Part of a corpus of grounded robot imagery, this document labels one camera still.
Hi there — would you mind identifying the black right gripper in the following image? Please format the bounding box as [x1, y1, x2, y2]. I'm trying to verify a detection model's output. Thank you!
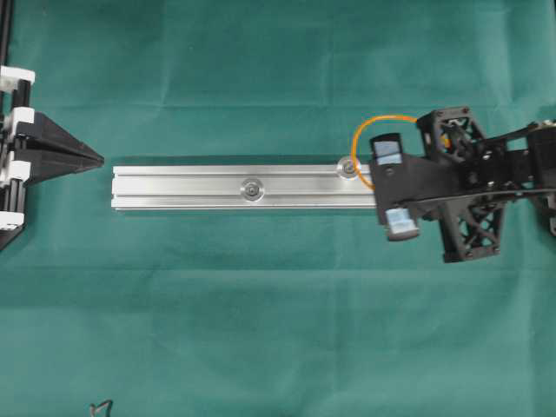
[416, 107, 547, 263]

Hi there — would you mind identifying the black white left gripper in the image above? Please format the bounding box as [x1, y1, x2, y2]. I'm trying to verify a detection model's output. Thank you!
[1, 65, 104, 248]

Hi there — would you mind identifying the orange rubber band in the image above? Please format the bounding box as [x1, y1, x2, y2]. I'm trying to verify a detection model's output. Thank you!
[349, 115, 417, 191]

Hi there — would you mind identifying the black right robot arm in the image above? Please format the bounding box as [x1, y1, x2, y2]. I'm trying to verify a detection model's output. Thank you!
[417, 107, 555, 219]

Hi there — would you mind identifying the silver grooved shaft pulley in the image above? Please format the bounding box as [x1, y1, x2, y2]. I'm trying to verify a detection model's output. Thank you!
[240, 177, 264, 202]

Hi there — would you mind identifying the green table cloth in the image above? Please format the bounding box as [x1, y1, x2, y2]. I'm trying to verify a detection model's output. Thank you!
[1, 1, 555, 416]

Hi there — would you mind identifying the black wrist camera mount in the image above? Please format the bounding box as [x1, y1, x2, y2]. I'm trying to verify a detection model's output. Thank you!
[370, 133, 453, 242]

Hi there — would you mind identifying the silver aluminium extrusion rail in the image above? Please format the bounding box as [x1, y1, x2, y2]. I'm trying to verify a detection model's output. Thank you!
[111, 159, 376, 210]

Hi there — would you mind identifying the black bent wire clip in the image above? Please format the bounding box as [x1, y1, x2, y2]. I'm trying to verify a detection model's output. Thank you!
[89, 399, 113, 417]

